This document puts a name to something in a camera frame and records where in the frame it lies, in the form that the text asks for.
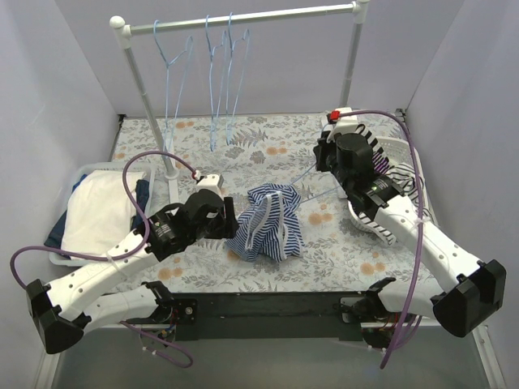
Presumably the blue denim garment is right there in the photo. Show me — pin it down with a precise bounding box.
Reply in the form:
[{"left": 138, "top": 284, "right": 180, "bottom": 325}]
[{"left": 44, "top": 179, "right": 150, "bottom": 249}]

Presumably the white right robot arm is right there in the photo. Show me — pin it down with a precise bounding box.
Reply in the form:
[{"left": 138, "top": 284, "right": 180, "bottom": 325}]
[{"left": 313, "top": 131, "right": 507, "bottom": 337}]

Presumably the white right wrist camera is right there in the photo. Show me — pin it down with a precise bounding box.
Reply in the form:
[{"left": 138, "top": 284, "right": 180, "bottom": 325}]
[{"left": 325, "top": 107, "right": 358, "bottom": 143}]

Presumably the wide black white striped tank top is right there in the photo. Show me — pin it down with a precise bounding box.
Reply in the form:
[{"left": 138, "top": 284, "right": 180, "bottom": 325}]
[{"left": 355, "top": 124, "right": 384, "bottom": 154}]

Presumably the silver white clothes rack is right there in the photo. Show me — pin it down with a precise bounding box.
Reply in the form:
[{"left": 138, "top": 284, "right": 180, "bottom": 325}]
[{"left": 108, "top": 0, "right": 370, "bottom": 222}]

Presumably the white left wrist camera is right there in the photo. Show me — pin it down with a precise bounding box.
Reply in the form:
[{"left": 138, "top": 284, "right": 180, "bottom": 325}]
[{"left": 196, "top": 173, "right": 224, "bottom": 197}]

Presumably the floral patterned table mat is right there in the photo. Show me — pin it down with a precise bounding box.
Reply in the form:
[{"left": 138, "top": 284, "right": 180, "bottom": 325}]
[{"left": 118, "top": 114, "right": 414, "bottom": 293}]

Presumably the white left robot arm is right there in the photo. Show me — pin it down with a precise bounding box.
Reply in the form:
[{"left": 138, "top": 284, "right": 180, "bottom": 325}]
[{"left": 26, "top": 189, "right": 238, "bottom": 354}]

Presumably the white black thin striped tank top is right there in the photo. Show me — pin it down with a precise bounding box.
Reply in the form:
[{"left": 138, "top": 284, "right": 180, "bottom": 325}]
[{"left": 352, "top": 161, "right": 433, "bottom": 247}]

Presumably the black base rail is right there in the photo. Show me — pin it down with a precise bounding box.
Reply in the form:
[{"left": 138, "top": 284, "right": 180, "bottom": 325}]
[{"left": 121, "top": 289, "right": 410, "bottom": 342}]

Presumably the blue white striped tank top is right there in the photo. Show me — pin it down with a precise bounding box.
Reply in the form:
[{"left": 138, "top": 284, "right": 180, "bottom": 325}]
[{"left": 225, "top": 183, "right": 304, "bottom": 263}]

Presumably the light blue wire hanger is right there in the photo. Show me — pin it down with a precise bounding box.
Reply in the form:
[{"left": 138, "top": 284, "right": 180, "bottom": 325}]
[{"left": 152, "top": 19, "right": 194, "bottom": 148}]

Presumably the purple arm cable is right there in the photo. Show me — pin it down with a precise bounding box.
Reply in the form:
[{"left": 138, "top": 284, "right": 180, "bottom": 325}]
[
  {"left": 8, "top": 150, "right": 204, "bottom": 369},
  {"left": 340, "top": 109, "right": 425, "bottom": 370}
]

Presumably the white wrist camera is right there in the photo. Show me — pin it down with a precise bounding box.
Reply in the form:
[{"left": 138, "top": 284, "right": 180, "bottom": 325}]
[
  {"left": 325, "top": 107, "right": 358, "bottom": 143},
  {"left": 196, "top": 173, "right": 224, "bottom": 197}
]

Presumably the white perforated plastic basket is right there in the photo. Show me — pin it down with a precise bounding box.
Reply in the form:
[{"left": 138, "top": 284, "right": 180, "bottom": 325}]
[{"left": 348, "top": 137, "right": 436, "bottom": 246}]

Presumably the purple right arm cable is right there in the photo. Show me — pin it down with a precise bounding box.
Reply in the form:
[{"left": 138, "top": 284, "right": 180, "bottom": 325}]
[{"left": 340, "top": 109, "right": 425, "bottom": 370}]

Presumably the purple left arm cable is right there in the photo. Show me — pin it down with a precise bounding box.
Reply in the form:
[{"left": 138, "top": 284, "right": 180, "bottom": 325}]
[{"left": 8, "top": 150, "right": 204, "bottom": 369}]

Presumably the white plastic basket left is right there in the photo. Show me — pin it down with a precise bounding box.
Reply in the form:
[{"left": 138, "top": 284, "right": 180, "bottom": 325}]
[{"left": 48, "top": 161, "right": 157, "bottom": 267}]

